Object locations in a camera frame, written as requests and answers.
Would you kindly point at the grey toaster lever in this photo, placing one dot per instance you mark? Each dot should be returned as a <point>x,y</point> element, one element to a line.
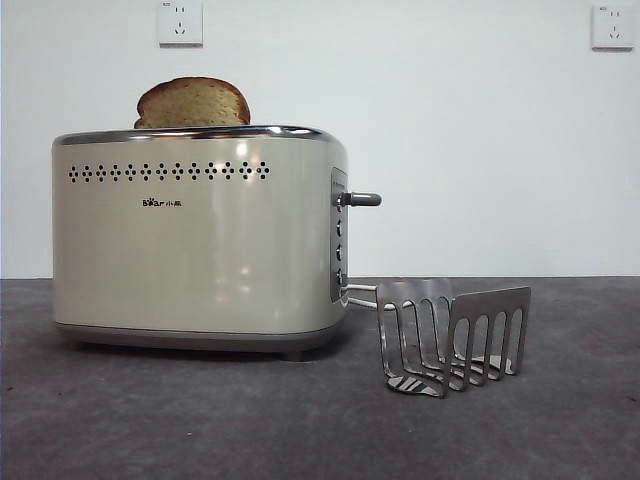
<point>362,199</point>

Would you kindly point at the brown-crusted bread slice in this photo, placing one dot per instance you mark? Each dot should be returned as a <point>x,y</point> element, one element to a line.
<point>192,105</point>

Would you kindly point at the cream two-slot toaster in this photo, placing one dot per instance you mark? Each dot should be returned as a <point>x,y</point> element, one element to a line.
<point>190,250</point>

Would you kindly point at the stainless steel toast rack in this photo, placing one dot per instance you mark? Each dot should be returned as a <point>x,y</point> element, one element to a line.
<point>492,307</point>

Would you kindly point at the white wall socket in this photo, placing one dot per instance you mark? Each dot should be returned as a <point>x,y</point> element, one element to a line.
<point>181,22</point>
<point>612,27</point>

